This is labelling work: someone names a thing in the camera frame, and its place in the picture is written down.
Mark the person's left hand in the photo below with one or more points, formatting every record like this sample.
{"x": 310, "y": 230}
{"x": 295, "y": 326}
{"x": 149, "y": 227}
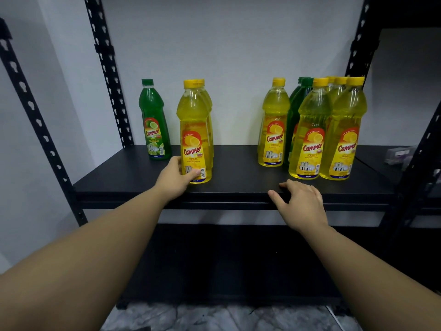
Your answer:
{"x": 174, "y": 184}

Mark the black metal shelving rack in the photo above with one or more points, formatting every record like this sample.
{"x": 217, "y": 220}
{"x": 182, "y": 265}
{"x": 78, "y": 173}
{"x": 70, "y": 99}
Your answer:
{"x": 241, "y": 182}
{"x": 375, "y": 155}

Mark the person's right forearm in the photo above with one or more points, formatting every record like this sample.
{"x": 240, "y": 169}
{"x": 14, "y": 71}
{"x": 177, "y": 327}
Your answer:
{"x": 372, "y": 282}

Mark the person's left forearm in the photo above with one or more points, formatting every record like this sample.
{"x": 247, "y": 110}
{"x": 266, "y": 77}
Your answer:
{"x": 86, "y": 258}

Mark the person's right hand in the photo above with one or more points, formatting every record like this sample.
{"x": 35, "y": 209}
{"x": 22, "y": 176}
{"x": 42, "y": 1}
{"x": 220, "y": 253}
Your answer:
{"x": 305, "y": 208}

